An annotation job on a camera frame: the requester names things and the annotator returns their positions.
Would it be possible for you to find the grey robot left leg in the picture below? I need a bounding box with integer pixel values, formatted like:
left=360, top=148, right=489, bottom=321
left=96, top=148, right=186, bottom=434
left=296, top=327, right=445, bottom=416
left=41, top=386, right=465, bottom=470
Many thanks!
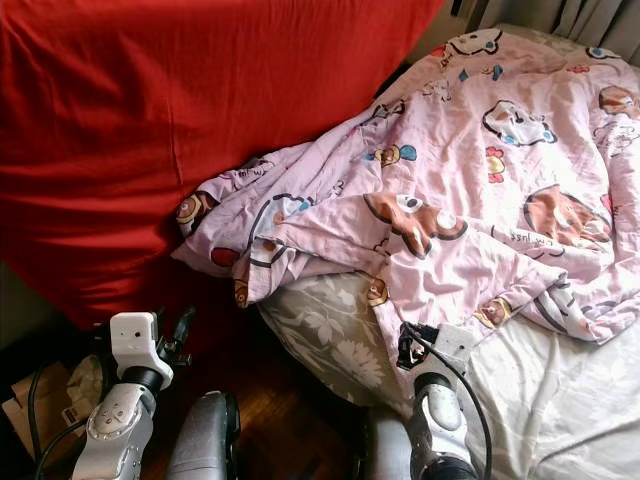
left=168, top=390, right=241, bottom=480

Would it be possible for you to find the grey robot leg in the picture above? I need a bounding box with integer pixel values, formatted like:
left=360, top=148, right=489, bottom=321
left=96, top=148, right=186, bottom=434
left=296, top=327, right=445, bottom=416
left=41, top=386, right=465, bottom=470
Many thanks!
left=360, top=405, right=421, bottom=480
left=168, top=390, right=241, bottom=480

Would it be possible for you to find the grey robot right leg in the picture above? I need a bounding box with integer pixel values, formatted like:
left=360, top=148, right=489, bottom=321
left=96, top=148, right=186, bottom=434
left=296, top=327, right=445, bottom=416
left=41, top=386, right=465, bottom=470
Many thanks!
left=360, top=405, right=421, bottom=480

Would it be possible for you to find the pink cartoon print blanket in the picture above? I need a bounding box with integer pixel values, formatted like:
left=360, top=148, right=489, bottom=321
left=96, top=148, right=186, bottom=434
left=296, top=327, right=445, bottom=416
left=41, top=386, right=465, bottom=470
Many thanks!
left=172, top=28, right=640, bottom=346

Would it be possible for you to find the bed with beige sheet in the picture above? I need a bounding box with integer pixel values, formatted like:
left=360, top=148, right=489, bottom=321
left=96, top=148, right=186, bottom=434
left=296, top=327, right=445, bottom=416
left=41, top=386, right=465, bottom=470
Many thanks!
left=255, top=22, right=640, bottom=480

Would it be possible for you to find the brown cardboard box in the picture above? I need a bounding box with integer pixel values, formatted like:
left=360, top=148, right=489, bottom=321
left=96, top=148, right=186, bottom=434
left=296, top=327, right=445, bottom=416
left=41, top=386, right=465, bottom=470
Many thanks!
left=5, top=358, right=106, bottom=451

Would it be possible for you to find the red fabric cushion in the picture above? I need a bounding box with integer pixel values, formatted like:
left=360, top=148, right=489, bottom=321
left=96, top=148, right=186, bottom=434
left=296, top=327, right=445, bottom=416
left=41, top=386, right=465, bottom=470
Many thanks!
left=0, top=0, right=446, bottom=326

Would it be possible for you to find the grey curtain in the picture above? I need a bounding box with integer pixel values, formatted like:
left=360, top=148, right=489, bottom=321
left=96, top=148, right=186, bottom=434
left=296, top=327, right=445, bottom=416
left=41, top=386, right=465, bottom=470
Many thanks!
left=450, top=0, right=640, bottom=41

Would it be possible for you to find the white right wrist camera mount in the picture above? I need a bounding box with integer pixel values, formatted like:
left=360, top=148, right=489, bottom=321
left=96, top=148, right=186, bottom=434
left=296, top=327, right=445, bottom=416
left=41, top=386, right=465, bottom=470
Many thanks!
left=430, top=325, right=476, bottom=376

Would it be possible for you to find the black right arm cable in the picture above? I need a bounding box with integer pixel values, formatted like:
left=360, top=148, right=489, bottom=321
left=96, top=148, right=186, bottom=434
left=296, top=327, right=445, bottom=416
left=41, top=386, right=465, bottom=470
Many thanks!
left=405, top=322, right=496, bottom=480

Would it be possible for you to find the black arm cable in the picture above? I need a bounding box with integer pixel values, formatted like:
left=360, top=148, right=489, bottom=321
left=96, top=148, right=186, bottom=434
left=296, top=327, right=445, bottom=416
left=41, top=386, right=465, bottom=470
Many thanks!
left=25, top=350, right=111, bottom=480
left=405, top=322, right=496, bottom=480

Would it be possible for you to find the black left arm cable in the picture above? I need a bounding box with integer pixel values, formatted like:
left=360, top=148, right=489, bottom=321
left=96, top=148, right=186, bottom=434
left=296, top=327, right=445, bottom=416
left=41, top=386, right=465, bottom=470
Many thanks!
left=25, top=350, right=111, bottom=480

